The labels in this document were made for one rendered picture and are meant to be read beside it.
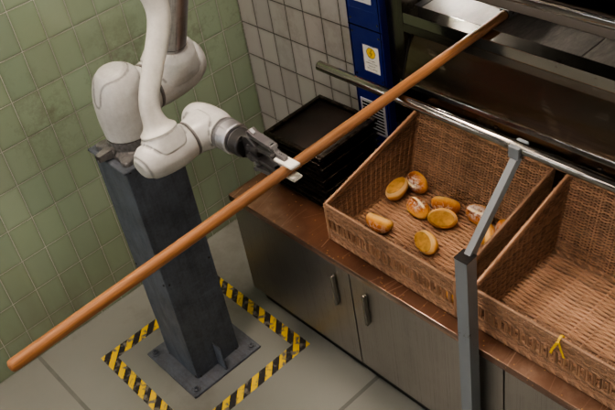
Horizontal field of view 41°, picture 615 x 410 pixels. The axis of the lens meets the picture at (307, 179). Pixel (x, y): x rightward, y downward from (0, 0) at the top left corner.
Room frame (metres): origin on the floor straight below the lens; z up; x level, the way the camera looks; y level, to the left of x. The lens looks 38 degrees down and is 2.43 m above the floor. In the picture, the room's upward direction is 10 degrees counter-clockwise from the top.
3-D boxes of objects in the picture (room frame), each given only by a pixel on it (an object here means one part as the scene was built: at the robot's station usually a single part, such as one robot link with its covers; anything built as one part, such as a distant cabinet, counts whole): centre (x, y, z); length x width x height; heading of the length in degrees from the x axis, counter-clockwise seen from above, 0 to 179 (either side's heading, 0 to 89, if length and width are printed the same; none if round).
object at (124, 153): (2.19, 0.53, 1.03); 0.22 x 0.18 x 0.06; 127
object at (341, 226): (1.98, -0.38, 0.72); 0.56 x 0.49 x 0.28; 36
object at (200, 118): (1.94, 0.26, 1.19); 0.16 x 0.13 x 0.11; 37
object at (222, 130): (1.86, 0.18, 1.19); 0.09 x 0.06 x 0.09; 127
